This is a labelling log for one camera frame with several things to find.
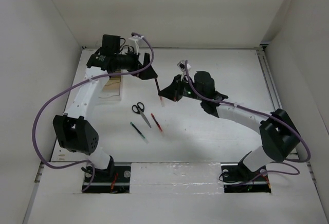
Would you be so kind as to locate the green pen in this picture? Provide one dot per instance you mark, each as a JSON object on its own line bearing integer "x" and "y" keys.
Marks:
{"x": 139, "y": 132}

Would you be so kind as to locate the red pen with orange cap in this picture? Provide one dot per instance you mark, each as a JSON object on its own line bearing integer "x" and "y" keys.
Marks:
{"x": 158, "y": 90}

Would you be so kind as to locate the red pen clear cap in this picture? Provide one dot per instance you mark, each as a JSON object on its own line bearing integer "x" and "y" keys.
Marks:
{"x": 157, "y": 123}

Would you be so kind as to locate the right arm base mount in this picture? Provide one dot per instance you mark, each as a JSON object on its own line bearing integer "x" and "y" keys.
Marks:
{"x": 235, "y": 179}

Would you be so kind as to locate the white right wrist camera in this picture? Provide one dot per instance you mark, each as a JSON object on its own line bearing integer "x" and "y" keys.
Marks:
{"x": 184, "y": 66}

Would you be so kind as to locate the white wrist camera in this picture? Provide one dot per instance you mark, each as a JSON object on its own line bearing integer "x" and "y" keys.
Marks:
{"x": 184, "y": 66}
{"x": 135, "y": 41}

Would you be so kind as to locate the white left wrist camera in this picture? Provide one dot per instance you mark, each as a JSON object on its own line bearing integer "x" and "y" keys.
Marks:
{"x": 135, "y": 41}

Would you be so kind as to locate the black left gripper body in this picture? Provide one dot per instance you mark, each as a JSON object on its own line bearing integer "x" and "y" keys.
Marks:
{"x": 129, "y": 62}

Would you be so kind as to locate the clear tiered organizer box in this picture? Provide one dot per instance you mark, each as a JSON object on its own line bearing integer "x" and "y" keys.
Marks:
{"x": 112, "y": 91}

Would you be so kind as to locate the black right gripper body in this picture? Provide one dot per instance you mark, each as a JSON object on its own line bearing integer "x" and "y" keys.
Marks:
{"x": 184, "y": 89}

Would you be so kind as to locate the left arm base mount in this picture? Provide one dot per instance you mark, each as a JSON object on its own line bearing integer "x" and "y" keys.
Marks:
{"x": 119, "y": 183}

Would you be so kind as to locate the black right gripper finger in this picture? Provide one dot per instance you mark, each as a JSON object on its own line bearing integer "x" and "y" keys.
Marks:
{"x": 169, "y": 94}
{"x": 174, "y": 85}

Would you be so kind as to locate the black handled scissors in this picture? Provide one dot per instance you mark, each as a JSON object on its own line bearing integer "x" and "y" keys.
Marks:
{"x": 139, "y": 108}

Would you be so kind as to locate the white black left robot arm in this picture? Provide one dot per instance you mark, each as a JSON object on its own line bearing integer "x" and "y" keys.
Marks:
{"x": 73, "y": 129}

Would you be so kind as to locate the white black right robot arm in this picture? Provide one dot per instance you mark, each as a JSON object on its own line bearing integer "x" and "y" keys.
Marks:
{"x": 278, "y": 134}

